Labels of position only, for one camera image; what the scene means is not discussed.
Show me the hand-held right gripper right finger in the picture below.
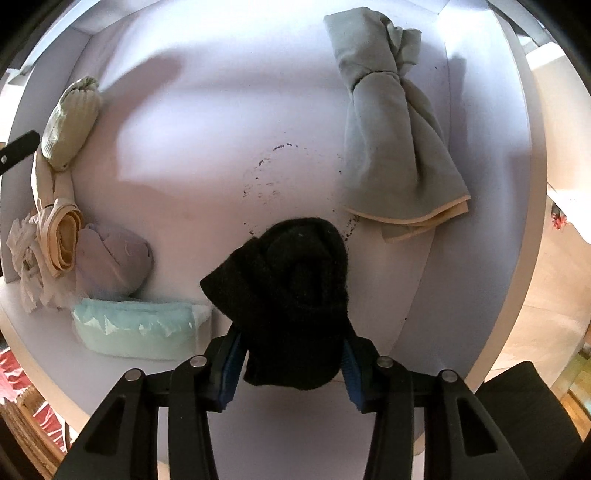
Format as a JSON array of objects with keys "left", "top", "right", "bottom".
[{"left": 342, "top": 337, "right": 528, "bottom": 480}]

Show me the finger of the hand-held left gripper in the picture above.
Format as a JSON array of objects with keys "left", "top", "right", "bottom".
[{"left": 0, "top": 130, "right": 40, "bottom": 176}]

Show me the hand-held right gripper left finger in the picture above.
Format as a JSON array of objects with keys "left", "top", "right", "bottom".
[{"left": 54, "top": 333, "right": 245, "bottom": 480}]

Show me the black sock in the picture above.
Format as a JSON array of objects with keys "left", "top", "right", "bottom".
[{"left": 199, "top": 217, "right": 357, "bottom": 391}]

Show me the lavender cloth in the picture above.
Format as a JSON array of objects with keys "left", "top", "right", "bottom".
[{"left": 74, "top": 223, "right": 154, "bottom": 301}]

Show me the white drawer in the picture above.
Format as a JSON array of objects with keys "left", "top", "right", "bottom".
[{"left": 0, "top": 0, "right": 548, "bottom": 467}]

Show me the light green rolled sock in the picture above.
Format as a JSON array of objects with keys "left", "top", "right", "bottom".
[{"left": 41, "top": 76, "right": 102, "bottom": 172}]

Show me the cream rolled cloth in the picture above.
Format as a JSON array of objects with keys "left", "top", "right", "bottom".
[{"left": 31, "top": 152, "right": 85, "bottom": 278}]

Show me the mint green rolled cloth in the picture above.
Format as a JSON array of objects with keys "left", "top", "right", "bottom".
[{"left": 71, "top": 298, "right": 214, "bottom": 361}]

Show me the white crumpled cloth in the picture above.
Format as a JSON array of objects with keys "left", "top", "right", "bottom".
[{"left": 6, "top": 215, "right": 77, "bottom": 315}]

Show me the black chair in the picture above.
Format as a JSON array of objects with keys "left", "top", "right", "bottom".
[{"left": 475, "top": 361, "right": 583, "bottom": 480}]

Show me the grey-green rolled towel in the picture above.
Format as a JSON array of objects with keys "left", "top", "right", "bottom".
[{"left": 323, "top": 10, "right": 472, "bottom": 244}]

